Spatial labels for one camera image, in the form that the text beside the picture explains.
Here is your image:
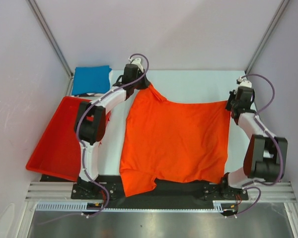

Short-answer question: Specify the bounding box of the orange t shirt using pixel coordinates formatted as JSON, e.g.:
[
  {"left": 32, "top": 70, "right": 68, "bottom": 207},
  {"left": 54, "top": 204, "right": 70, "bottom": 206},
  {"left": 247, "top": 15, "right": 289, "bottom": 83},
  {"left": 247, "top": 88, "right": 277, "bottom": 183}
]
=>
[{"left": 119, "top": 86, "right": 230, "bottom": 197}]

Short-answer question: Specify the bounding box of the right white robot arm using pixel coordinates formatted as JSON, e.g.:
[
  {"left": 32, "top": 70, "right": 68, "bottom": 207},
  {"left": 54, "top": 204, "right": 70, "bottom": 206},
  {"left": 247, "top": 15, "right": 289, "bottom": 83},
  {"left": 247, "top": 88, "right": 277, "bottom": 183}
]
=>
[{"left": 219, "top": 86, "right": 288, "bottom": 199}]

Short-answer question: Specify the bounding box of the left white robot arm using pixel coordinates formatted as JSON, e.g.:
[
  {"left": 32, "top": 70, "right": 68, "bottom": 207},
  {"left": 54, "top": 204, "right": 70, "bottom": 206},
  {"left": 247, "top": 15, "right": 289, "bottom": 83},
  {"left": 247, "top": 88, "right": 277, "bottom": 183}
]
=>
[{"left": 74, "top": 59, "right": 150, "bottom": 198}]

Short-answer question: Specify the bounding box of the folded blue t shirt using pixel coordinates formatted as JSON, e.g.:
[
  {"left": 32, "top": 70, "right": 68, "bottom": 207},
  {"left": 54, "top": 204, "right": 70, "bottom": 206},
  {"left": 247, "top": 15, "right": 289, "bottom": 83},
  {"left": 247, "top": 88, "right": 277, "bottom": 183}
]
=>
[{"left": 72, "top": 65, "right": 112, "bottom": 96}]

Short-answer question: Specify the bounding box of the red plastic bin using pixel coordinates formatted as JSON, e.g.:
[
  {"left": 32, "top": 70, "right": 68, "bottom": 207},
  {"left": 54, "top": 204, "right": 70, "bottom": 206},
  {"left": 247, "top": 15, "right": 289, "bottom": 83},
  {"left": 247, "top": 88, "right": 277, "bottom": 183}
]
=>
[{"left": 25, "top": 96, "right": 113, "bottom": 181}]

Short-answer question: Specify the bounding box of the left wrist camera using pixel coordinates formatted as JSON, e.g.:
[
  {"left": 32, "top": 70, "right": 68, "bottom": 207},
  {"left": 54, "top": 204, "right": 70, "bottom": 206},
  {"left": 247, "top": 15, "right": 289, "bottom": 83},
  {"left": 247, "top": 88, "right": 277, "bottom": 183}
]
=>
[{"left": 129, "top": 58, "right": 144, "bottom": 72}]

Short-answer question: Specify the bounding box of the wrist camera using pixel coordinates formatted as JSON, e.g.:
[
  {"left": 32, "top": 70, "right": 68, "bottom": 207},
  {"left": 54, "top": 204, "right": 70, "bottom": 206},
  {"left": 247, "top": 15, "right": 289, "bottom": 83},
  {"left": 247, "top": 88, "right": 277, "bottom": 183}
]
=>
[
  {"left": 236, "top": 76, "right": 252, "bottom": 88},
  {"left": 129, "top": 58, "right": 144, "bottom": 72}
]

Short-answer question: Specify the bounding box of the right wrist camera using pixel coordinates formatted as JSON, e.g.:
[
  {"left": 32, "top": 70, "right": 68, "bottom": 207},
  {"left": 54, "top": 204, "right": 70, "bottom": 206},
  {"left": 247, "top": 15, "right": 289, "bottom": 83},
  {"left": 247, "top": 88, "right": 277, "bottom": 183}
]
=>
[{"left": 236, "top": 76, "right": 252, "bottom": 88}]

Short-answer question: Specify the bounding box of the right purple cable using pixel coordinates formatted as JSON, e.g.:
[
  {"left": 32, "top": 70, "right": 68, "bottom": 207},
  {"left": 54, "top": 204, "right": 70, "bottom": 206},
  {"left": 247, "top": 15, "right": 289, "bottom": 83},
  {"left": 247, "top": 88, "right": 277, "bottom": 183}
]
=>
[{"left": 223, "top": 73, "right": 285, "bottom": 220}]

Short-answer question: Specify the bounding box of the white slotted cable duct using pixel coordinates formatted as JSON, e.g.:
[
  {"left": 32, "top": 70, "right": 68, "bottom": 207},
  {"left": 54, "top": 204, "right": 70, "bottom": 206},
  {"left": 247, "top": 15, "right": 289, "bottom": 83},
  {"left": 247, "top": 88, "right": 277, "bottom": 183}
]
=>
[{"left": 35, "top": 201, "right": 237, "bottom": 213}]

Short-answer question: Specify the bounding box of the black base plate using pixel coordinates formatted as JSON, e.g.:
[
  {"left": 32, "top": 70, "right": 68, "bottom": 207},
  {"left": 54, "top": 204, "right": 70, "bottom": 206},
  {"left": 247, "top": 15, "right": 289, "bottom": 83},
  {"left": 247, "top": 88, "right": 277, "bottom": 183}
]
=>
[{"left": 71, "top": 175, "right": 249, "bottom": 209}]

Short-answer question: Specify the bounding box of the aluminium frame rail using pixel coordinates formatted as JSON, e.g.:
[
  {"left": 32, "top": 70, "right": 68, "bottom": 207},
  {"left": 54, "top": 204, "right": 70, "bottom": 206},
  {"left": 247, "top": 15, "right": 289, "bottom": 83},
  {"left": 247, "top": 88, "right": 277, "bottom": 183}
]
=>
[{"left": 25, "top": 182, "right": 297, "bottom": 203}]

